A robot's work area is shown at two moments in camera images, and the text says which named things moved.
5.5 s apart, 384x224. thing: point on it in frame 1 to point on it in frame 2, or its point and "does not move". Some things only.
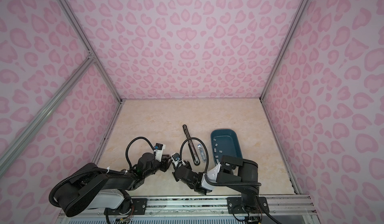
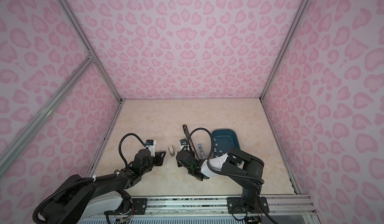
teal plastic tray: [225, 142] does not move
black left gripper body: [163, 165] to [152, 162]
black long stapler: [196, 159] does not move
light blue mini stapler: [202, 152] does not move
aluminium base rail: [201, 206] does not move
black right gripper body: [175, 174] to [179, 164]
